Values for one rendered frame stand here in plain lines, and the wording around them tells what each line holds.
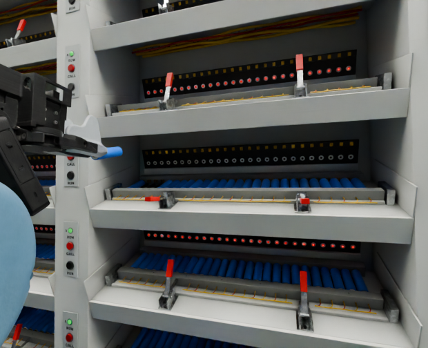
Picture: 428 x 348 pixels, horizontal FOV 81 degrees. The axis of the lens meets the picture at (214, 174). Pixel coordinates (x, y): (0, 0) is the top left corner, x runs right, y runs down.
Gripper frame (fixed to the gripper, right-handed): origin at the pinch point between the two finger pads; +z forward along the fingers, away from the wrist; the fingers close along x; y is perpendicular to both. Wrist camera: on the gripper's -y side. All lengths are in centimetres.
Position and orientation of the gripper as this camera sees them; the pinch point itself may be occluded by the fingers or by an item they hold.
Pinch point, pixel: (94, 155)
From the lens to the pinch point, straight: 46.0
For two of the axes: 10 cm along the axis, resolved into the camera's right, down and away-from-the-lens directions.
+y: 0.0, -10.0, 0.8
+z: 2.7, 0.8, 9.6
